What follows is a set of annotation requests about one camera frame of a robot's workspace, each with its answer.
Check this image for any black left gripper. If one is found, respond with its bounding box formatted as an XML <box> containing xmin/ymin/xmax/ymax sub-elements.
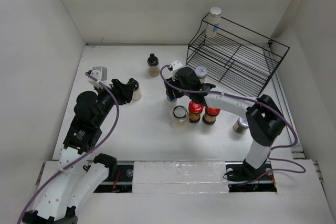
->
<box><xmin>94</xmin><ymin>78</ymin><xmax>134</xmax><ymax>125</ymax></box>

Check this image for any blue-label silver-lid jar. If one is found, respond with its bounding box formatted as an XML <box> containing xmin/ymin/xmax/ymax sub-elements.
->
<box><xmin>166</xmin><ymin>97</ymin><xmax>177</xmax><ymax>103</ymax></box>

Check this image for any white bottle black cap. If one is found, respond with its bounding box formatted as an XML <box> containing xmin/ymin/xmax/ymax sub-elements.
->
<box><xmin>128</xmin><ymin>78</ymin><xmax>142</xmax><ymax>101</ymax></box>

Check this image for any clear jar silver lid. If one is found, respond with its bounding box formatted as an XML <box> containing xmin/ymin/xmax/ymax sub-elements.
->
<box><xmin>171</xmin><ymin>105</ymin><xmax>188</xmax><ymax>129</ymax></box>

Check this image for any red-lid sauce jar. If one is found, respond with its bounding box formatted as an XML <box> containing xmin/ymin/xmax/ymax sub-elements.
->
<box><xmin>202</xmin><ymin>107</ymin><xmax>220</xmax><ymax>125</ymax></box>
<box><xmin>188</xmin><ymin>101</ymin><xmax>204</xmax><ymax>123</ymax></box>

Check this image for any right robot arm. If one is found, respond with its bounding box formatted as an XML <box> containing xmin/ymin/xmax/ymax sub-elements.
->
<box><xmin>162</xmin><ymin>62</ymin><xmax>286</xmax><ymax>182</ymax></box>

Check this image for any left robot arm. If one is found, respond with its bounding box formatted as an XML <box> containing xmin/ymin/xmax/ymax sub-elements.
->
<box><xmin>17</xmin><ymin>78</ymin><xmax>139</xmax><ymax>223</ymax></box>

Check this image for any white-lid spice jar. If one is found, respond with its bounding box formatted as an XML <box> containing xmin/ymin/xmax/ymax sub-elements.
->
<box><xmin>194</xmin><ymin>66</ymin><xmax>207</xmax><ymax>83</ymax></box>

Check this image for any black-cap spice shaker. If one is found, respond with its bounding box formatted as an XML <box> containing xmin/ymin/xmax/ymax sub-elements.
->
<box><xmin>147</xmin><ymin>54</ymin><xmax>160</xmax><ymax>77</ymax></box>

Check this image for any dark spice jar white lid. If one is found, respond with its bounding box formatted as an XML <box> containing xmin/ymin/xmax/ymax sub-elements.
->
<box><xmin>233</xmin><ymin>117</ymin><xmax>249</xmax><ymax>134</ymax></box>

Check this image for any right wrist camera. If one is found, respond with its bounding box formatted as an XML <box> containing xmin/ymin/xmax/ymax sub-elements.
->
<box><xmin>168</xmin><ymin>60</ymin><xmax>184</xmax><ymax>71</ymax></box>

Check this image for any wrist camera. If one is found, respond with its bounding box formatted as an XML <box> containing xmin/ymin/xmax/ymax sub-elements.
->
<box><xmin>88</xmin><ymin>67</ymin><xmax>107</xmax><ymax>88</ymax></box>
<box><xmin>168</xmin><ymin>60</ymin><xmax>184</xmax><ymax>71</ymax></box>

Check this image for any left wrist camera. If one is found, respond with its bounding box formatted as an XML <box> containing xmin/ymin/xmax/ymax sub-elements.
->
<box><xmin>88</xmin><ymin>67</ymin><xmax>107</xmax><ymax>88</ymax></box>

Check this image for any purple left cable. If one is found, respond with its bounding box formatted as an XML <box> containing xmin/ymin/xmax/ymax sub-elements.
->
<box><xmin>15</xmin><ymin>71</ymin><xmax>121</xmax><ymax>224</ymax></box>

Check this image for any purple cable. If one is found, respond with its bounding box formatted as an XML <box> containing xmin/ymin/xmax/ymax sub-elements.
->
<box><xmin>160</xmin><ymin>64</ymin><xmax>307</xmax><ymax>186</ymax></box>
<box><xmin>15</xmin><ymin>71</ymin><xmax>121</xmax><ymax>224</ymax></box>

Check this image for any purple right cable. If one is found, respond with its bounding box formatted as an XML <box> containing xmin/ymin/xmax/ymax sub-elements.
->
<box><xmin>160</xmin><ymin>64</ymin><xmax>307</xmax><ymax>186</ymax></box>

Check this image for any black wire rack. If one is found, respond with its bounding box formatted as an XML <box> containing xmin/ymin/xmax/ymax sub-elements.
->
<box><xmin>186</xmin><ymin>14</ymin><xmax>290</xmax><ymax>97</ymax></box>

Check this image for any metal base rail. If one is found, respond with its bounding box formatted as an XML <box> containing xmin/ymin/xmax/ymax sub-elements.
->
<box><xmin>95</xmin><ymin>161</ymin><xmax>277</xmax><ymax>194</ymax></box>

